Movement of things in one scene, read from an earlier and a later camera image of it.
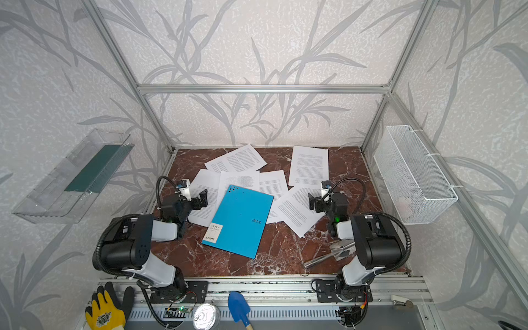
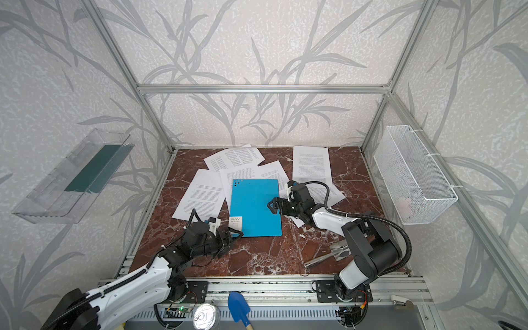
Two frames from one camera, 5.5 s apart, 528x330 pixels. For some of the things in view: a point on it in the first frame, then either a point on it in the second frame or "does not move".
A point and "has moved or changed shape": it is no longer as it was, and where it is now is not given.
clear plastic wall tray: x=61 y=196 does not move
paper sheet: x=309 y=167 does not move
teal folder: x=240 y=221 has moved or changed shape
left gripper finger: x=196 y=203 to x=224 y=245
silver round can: x=206 y=316 does not move
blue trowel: x=239 y=309 does not move
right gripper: x=320 y=204 to x=284 y=205
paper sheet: x=295 y=210 has moved or changed shape
